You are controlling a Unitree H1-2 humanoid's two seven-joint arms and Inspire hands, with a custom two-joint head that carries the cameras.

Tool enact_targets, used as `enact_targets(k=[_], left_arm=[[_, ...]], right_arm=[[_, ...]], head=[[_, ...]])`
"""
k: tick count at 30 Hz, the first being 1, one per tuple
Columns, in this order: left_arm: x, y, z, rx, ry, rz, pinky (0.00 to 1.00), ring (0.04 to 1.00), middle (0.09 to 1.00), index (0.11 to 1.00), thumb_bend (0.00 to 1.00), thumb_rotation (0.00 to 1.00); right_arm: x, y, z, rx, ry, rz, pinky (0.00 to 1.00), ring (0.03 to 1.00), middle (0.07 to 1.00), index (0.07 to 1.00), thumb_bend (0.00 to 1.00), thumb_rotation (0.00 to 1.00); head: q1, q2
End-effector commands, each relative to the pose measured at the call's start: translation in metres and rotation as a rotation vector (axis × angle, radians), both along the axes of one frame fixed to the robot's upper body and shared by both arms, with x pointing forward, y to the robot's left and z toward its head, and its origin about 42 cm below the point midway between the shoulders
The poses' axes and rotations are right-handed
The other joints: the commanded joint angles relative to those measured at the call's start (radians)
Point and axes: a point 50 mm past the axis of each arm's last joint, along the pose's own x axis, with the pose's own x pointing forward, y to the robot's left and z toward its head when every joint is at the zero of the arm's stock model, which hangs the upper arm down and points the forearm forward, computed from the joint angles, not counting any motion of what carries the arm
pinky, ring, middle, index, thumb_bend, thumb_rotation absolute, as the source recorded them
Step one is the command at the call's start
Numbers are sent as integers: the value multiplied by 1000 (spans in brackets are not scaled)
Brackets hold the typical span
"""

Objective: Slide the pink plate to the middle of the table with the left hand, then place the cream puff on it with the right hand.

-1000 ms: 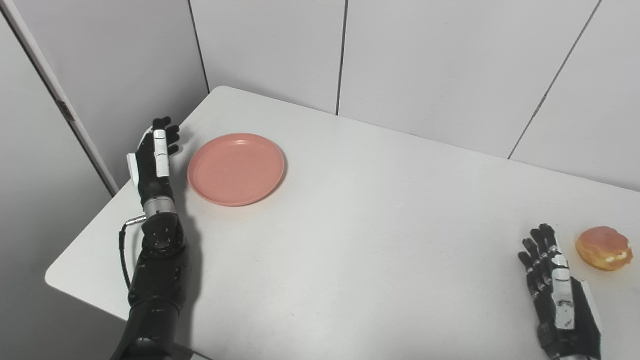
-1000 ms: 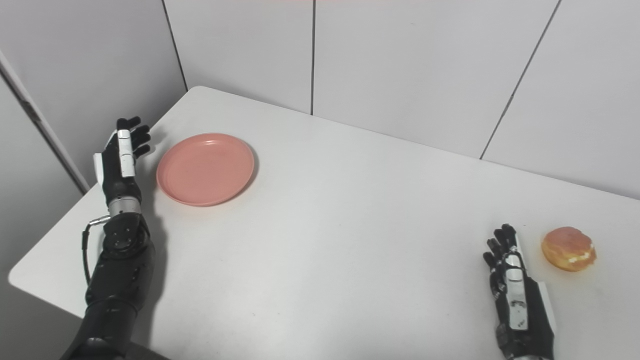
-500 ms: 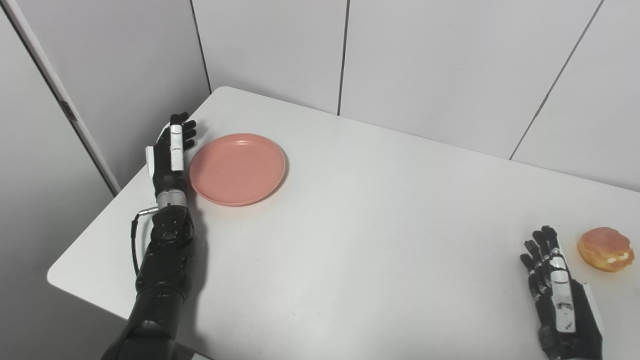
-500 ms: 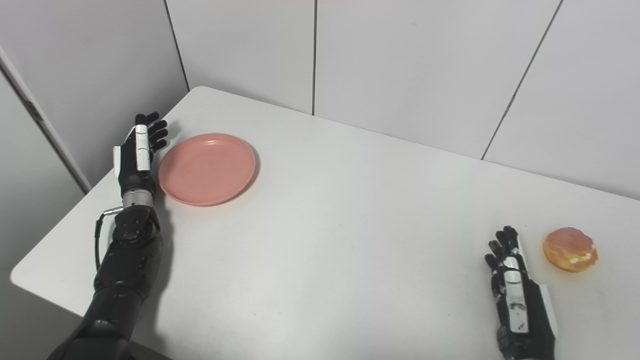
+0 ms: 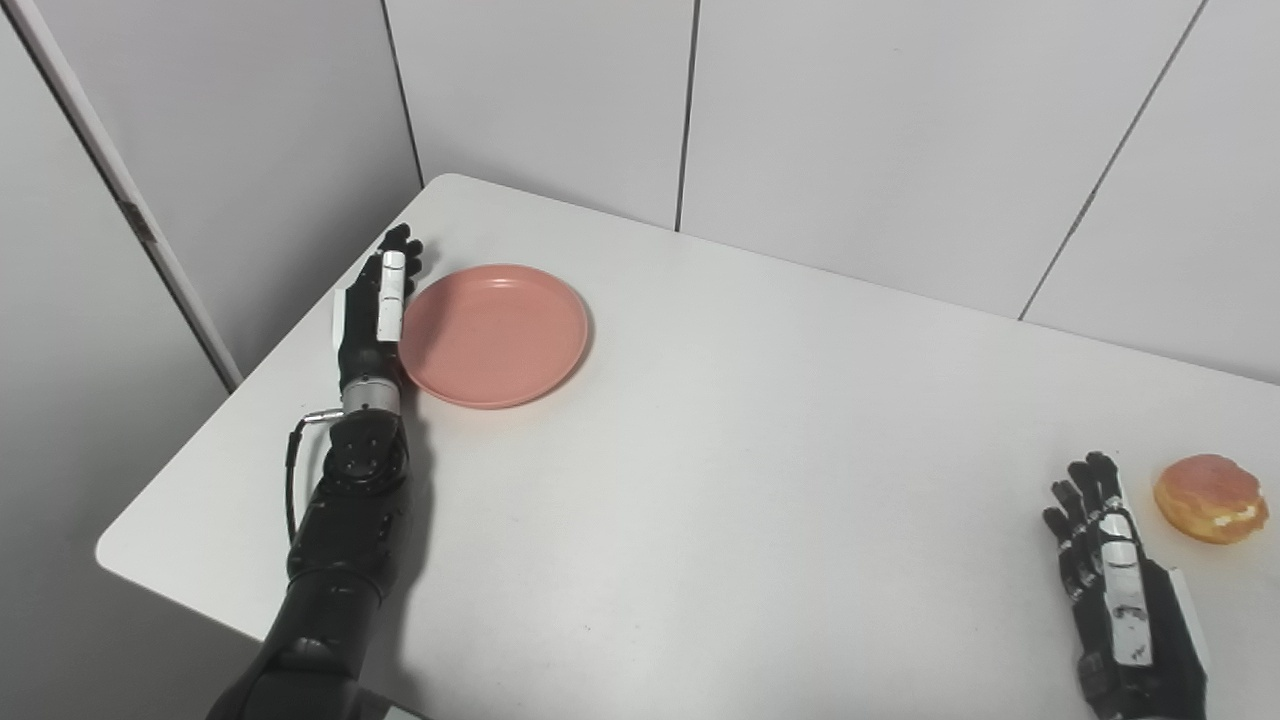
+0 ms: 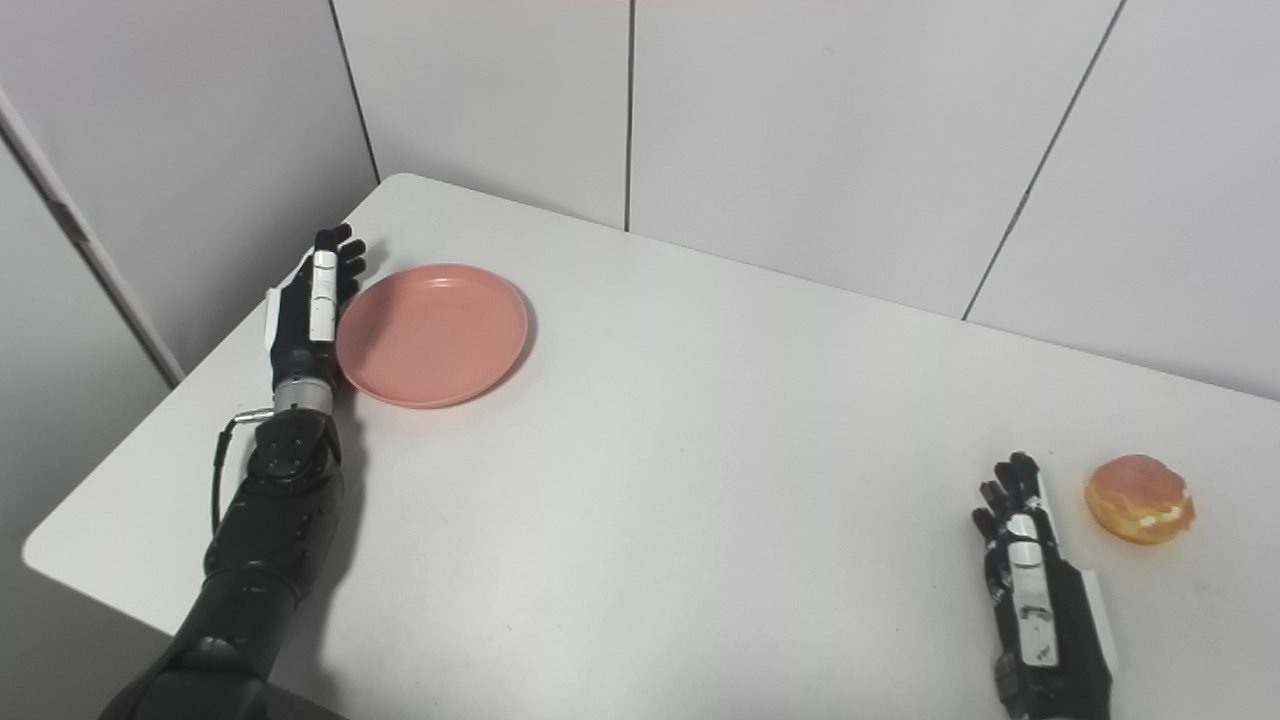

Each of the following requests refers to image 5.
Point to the cream puff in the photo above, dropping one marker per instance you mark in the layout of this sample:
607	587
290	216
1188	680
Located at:
1211	498

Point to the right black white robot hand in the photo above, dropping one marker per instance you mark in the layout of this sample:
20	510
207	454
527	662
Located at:
1125	600

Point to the pink plate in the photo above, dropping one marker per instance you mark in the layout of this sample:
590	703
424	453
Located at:
494	335

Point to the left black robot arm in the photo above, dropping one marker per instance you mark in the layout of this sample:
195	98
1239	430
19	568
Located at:
335	560

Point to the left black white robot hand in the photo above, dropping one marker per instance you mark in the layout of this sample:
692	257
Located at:
370	315

